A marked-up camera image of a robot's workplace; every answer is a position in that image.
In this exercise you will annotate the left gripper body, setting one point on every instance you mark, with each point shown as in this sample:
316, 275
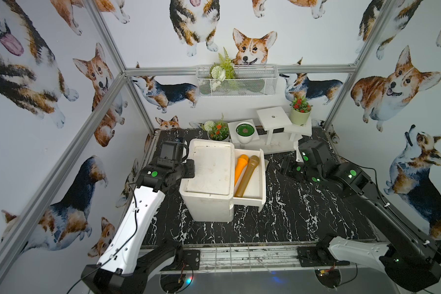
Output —
185, 169

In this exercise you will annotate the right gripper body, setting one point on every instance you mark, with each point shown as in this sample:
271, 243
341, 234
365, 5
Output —
294, 169

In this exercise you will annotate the gold toy microphone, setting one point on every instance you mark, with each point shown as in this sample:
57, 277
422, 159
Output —
253, 163

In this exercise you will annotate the orange toy microphone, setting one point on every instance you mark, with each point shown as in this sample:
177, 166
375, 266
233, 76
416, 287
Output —
241, 164

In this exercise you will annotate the white plastic drawer cabinet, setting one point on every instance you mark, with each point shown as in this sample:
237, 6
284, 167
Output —
209, 194

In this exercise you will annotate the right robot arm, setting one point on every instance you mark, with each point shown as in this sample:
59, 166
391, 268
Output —
409, 257

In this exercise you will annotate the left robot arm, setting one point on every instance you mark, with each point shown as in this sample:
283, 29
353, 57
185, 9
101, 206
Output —
121, 270

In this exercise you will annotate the white tiered display stand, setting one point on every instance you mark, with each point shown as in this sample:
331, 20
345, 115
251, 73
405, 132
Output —
281, 135

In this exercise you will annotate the white pot orange flowers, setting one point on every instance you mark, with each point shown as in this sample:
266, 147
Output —
217, 130

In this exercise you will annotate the green pot red flowers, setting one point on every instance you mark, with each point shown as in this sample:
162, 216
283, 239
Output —
300, 111

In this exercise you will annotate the white pot green moss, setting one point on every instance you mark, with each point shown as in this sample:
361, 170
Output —
245, 132

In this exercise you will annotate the green fern white flower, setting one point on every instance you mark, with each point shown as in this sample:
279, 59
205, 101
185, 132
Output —
221, 71

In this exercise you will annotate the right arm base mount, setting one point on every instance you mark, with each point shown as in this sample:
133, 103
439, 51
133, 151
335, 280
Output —
311, 256

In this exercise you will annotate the white wire wall basket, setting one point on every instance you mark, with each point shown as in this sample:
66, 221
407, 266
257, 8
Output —
250, 81

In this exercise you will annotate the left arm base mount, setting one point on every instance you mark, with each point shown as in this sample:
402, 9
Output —
188, 260

